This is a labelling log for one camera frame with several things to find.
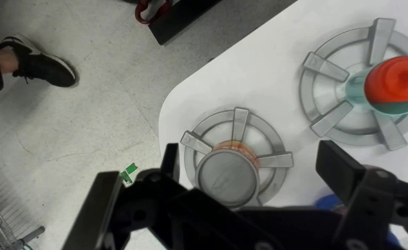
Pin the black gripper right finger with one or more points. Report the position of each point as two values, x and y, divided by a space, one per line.
337 167

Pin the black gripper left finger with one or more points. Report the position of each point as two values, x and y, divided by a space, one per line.
94 213

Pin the blue object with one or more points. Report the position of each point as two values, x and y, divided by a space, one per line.
329 202

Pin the green tape marker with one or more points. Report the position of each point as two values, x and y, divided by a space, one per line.
129 173

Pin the gray stove burner grate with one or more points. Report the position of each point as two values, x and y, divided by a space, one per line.
329 88
240 134

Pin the black sneaker with white sole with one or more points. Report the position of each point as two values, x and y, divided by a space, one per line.
44 65

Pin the red and white object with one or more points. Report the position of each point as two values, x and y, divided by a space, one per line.
149 10

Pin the black box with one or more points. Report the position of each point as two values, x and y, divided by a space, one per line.
180 19

